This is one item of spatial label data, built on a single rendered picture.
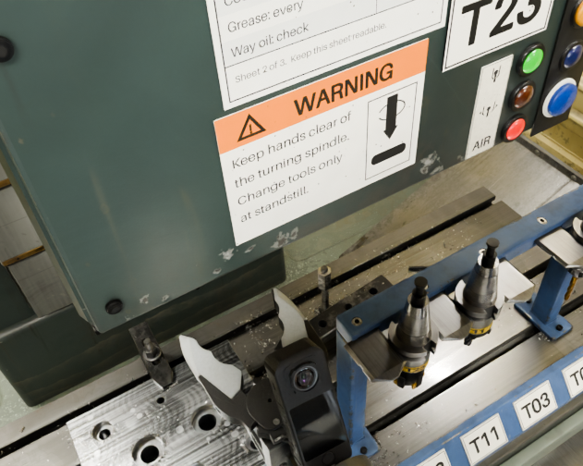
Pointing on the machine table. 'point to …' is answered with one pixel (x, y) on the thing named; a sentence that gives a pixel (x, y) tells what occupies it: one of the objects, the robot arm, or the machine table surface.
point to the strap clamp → (161, 372)
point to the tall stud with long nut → (324, 286)
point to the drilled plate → (203, 414)
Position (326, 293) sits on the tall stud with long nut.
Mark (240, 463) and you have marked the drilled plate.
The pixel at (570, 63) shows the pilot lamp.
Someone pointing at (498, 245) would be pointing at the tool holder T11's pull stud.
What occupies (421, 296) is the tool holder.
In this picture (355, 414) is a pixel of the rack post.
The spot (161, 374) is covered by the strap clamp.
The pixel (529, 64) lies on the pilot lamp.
